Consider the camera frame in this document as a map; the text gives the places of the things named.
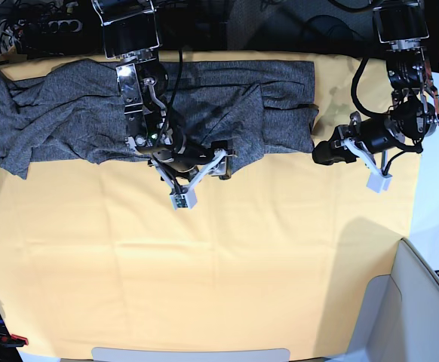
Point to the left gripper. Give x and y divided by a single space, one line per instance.
372 135

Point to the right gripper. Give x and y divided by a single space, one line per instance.
187 161

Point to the grey long sleeve shirt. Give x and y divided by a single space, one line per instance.
75 111

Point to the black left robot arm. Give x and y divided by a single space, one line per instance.
414 113

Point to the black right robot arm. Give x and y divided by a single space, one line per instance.
131 36

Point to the black chair base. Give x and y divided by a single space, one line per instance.
326 34

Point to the yellow table cloth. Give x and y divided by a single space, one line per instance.
279 256

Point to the red clamp left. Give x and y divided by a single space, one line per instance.
13 341

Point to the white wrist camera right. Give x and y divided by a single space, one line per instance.
182 183

